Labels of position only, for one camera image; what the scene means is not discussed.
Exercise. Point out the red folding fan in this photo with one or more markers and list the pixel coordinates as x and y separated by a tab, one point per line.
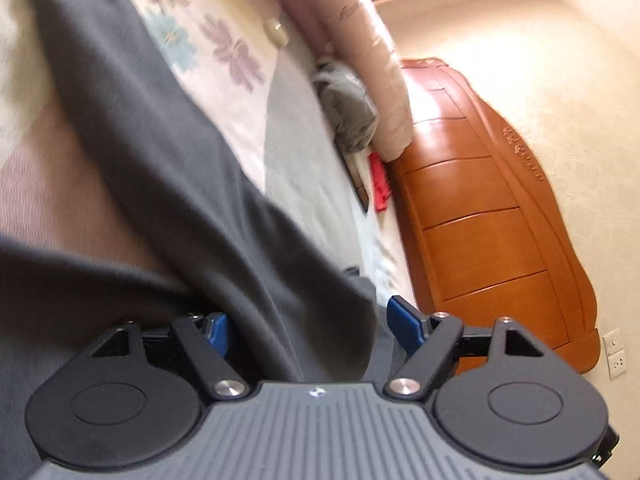
380	182

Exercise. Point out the pink floral quilt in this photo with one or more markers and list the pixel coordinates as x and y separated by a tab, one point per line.
360	50

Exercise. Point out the wooden headboard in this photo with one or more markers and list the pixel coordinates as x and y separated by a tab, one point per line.
475	210

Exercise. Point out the crumpled grey-green cloth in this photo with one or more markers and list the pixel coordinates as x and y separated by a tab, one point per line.
350	105

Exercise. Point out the white wall socket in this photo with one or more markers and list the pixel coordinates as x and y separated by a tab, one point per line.
615	355

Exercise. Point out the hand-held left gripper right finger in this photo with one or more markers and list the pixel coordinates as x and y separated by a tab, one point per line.
405	322

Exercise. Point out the black smartphone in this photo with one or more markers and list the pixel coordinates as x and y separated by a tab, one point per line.
361	185

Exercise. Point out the white earbuds case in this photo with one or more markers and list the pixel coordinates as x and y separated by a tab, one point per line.
276	31

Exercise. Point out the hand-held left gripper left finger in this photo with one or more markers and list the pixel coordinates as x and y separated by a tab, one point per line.
217	335

